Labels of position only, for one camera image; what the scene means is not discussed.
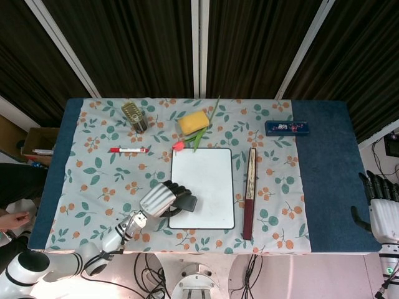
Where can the blue oblong printed box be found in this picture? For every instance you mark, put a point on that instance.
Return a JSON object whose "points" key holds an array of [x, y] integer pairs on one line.
{"points": [[286, 128]]}

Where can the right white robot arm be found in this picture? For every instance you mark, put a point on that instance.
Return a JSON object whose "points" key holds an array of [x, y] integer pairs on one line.
{"points": [[389, 264]]}

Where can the black board eraser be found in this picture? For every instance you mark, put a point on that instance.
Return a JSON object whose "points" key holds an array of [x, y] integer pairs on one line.
{"points": [[189, 203]]}

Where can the bystander bare hand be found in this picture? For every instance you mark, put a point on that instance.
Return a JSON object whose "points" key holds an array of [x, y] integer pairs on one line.
{"points": [[14, 221]]}

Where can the artificial red tulip flower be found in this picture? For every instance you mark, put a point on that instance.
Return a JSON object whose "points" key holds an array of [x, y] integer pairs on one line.
{"points": [[179, 145]]}

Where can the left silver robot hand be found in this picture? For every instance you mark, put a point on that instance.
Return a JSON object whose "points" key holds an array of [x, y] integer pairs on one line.
{"points": [[157, 199]]}

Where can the white metal frame post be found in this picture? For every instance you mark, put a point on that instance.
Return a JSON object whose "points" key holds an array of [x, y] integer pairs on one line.
{"points": [[199, 46], [65, 53], [304, 46]]}

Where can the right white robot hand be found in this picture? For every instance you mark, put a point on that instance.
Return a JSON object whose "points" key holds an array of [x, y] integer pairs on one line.
{"points": [[385, 215]]}

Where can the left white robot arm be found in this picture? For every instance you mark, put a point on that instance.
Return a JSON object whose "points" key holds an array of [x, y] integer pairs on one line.
{"points": [[112, 240]]}

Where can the brown cardboard box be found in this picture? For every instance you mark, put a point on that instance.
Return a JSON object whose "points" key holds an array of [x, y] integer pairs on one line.
{"points": [[37, 140]]}

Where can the dark pleated curtain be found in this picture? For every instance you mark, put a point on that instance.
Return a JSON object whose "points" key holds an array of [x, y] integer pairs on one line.
{"points": [[140, 46]]}

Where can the yellow sponge with green pad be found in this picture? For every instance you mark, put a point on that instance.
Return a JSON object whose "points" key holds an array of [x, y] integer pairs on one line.
{"points": [[193, 123]]}

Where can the red and white marker pen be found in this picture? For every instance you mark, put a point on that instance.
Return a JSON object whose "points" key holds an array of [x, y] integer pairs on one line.
{"points": [[129, 150]]}

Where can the bystander black trouser leg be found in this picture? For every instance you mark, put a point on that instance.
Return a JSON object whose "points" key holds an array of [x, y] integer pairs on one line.
{"points": [[18, 183]]}

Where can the white board with black rim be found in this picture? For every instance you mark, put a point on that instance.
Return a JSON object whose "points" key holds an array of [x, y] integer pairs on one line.
{"points": [[205, 180]]}

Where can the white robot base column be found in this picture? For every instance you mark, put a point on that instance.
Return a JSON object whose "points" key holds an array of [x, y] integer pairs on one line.
{"points": [[196, 281]]}

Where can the folded dark red fan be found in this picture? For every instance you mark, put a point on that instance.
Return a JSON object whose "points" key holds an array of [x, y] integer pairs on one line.
{"points": [[249, 215]]}

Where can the floral printed tablecloth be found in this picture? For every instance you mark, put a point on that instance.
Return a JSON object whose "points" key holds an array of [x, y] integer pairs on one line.
{"points": [[93, 174]]}

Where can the blue felt table cover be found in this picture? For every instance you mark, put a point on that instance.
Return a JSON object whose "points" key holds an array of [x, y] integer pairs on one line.
{"points": [[327, 187]]}

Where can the open rectangular tin can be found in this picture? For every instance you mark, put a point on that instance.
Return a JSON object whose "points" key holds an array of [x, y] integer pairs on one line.
{"points": [[135, 116]]}

